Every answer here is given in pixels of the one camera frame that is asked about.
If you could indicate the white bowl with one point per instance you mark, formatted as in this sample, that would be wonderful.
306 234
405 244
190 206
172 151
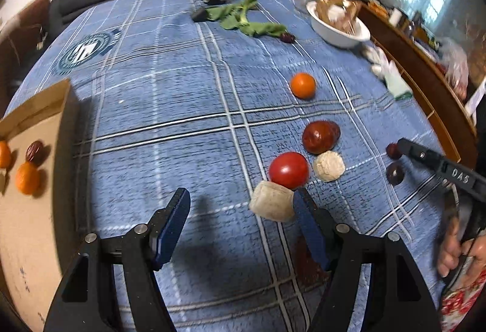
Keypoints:
334 34

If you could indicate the cardboard tray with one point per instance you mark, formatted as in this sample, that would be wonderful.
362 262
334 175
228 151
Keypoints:
26 240

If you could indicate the brown armchair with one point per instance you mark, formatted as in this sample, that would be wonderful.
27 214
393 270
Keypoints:
22 24

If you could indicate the green leafy vegetable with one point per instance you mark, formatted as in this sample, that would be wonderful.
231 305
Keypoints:
246 18

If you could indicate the clear plastic bag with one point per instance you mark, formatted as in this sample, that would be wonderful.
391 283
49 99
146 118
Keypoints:
453 62

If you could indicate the blue plaid blanket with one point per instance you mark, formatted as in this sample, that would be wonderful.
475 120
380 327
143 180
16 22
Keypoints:
171 107

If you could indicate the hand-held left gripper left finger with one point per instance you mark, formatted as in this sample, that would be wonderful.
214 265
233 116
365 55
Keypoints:
172 229

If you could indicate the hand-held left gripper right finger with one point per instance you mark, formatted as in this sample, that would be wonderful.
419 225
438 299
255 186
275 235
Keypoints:
309 229

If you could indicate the orange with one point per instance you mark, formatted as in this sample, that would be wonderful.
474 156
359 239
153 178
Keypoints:
303 85
3 155
27 178

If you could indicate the white glove with green cuff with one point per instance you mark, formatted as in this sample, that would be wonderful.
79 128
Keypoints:
381 62

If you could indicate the crumpled brown wrappers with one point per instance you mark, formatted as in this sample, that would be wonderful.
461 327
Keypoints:
338 11

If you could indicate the beige crumbly cake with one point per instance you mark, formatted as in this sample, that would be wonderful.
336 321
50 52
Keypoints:
328 165
272 201

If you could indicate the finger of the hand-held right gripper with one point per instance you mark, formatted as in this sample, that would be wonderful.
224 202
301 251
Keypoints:
417 153

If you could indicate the person's floral clothing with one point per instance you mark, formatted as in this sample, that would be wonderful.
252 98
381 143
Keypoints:
455 307

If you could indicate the small dark date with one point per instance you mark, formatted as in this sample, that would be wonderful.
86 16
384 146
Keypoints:
287 37

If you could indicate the red tomato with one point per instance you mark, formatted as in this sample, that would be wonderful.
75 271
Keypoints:
289 169

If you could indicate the large red date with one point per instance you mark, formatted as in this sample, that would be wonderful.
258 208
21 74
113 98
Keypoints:
318 137

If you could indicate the person's right hand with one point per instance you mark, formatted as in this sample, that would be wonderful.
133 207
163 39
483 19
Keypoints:
450 252

